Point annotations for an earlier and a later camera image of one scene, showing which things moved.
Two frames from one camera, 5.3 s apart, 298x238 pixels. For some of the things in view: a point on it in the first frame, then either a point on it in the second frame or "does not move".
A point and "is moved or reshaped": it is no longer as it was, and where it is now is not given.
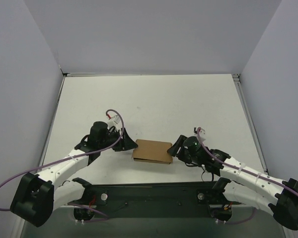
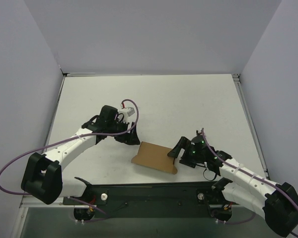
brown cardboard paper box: (152, 151) is moved or reshaped
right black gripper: (180, 147) does not move
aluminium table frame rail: (238, 80) does not move
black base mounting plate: (157, 200) does not move
